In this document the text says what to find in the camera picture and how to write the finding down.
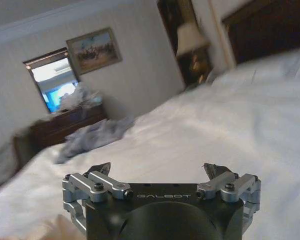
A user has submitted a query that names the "framed landscape painting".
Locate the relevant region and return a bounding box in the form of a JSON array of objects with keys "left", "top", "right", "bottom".
[{"left": 65, "top": 26, "right": 123, "bottom": 76}]

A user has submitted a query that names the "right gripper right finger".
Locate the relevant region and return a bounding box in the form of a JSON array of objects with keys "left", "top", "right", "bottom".
[{"left": 196, "top": 162, "right": 262, "bottom": 230}]

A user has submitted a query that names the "table lamp cream shade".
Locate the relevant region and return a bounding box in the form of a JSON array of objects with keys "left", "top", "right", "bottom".
[{"left": 176, "top": 21, "right": 211, "bottom": 85}]

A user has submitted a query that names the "white bed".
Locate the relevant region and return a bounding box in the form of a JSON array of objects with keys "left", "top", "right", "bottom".
[{"left": 0, "top": 48, "right": 300, "bottom": 240}]

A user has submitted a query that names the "dark wooden dresser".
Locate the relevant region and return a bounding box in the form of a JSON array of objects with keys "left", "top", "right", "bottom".
[{"left": 12, "top": 102, "right": 108, "bottom": 168}]

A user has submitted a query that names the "dark wooden headboard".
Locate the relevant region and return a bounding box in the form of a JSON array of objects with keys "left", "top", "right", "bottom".
[{"left": 221, "top": 0, "right": 300, "bottom": 66}]

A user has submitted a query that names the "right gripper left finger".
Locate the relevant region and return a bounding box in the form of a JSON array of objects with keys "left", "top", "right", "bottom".
[{"left": 62, "top": 161, "right": 133, "bottom": 233}]

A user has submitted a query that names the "dark framed mirror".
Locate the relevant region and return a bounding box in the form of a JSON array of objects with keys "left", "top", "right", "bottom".
[{"left": 22, "top": 47, "right": 81, "bottom": 115}]

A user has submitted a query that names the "white cloth pile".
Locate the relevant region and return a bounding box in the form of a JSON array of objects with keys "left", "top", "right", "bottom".
[{"left": 61, "top": 83, "right": 102, "bottom": 112}]

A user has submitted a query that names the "blue grey garment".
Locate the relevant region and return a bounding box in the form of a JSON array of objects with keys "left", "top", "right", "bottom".
[{"left": 55, "top": 116, "right": 136, "bottom": 165}]

